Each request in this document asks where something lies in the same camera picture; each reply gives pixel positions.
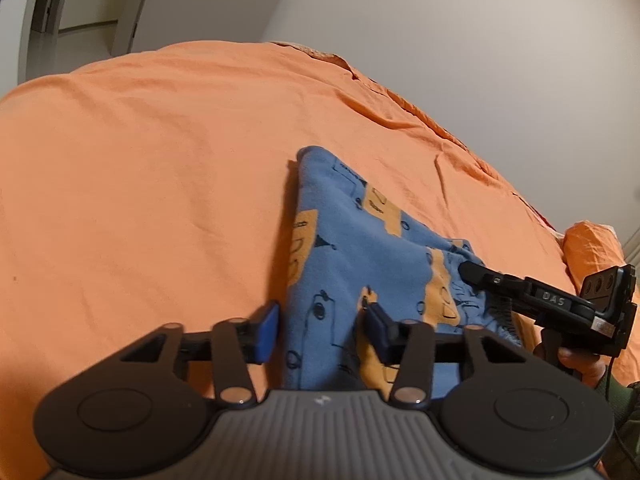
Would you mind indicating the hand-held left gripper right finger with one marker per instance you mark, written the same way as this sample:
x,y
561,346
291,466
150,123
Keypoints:
x,y
378,327

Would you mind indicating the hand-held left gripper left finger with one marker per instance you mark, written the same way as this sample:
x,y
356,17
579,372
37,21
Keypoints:
x,y
266,332

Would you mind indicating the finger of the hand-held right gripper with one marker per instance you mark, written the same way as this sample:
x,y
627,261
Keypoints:
x,y
505,306
487,276

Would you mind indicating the blue orange-print pants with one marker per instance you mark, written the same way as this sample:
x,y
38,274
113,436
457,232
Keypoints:
x,y
340,270

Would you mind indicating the person's right forearm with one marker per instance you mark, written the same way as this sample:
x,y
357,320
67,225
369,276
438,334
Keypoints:
x,y
627,402

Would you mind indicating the person's right hand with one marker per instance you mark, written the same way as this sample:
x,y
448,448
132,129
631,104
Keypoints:
x,y
580,367

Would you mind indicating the orange pillow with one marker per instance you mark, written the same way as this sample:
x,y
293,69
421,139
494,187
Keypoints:
x,y
590,250

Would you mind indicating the orange bed sheet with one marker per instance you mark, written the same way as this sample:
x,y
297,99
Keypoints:
x,y
150,185

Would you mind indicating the white door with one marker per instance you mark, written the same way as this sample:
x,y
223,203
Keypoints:
x,y
210,10

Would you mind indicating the white doorway frame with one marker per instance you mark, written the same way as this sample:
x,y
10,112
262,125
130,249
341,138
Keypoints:
x,y
47,0

